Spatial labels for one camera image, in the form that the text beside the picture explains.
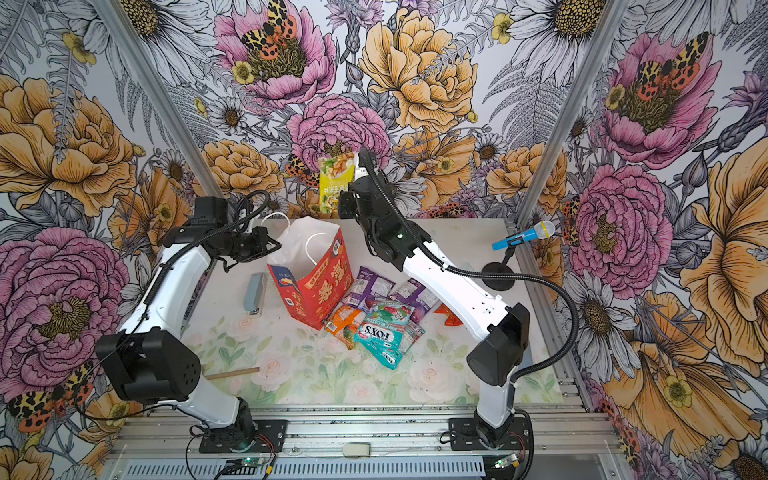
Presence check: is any yellow snack bag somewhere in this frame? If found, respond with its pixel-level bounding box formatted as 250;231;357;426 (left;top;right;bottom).
319;152;357;214

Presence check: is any red paper gift bag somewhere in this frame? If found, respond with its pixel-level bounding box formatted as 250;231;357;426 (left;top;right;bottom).
267;217;353;330

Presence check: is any teal Fox's candy bag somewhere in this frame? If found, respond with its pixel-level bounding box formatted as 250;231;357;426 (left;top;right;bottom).
355;321;425;370

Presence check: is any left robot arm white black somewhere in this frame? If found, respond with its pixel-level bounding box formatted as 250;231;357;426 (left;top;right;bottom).
95;190;281;452

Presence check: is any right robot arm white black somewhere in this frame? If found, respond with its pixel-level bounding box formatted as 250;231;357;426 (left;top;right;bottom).
339;149;530;450

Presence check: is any teal red candy bag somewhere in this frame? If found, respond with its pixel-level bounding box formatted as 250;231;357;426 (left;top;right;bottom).
366;299;414;325

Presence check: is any purple snack packet left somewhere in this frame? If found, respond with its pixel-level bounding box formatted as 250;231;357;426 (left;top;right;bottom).
341;266;395;311

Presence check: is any purple snack packet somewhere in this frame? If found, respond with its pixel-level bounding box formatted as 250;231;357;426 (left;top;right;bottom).
388;278;440;324
341;266;395;311

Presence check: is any purple snack packet right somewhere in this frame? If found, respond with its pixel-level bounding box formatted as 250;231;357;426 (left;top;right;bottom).
388;278;440;324

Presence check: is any orange snack packet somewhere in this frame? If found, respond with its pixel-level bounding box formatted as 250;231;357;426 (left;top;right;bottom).
324;304;367;350

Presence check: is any small red snack packet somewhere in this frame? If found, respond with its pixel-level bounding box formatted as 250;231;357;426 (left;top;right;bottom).
435;304;463;327

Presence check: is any wooden stick tool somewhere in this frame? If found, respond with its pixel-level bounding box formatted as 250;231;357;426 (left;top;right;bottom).
203;367;260;381

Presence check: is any blue toy microphone on stand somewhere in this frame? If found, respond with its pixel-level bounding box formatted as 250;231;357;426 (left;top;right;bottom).
482;220;556;276

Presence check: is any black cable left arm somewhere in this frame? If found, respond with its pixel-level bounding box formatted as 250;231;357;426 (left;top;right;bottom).
143;190;274;307

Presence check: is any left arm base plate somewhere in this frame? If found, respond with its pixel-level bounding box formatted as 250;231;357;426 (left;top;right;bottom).
199;419;288;454

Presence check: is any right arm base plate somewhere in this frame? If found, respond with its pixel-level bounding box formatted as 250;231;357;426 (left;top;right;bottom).
447;411;533;452

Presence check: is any black corrugated cable right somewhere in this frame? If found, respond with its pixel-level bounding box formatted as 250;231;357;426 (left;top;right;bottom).
359;149;580;382

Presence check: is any aluminium rail frame front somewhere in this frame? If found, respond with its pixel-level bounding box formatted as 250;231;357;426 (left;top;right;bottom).
102;404;633;479

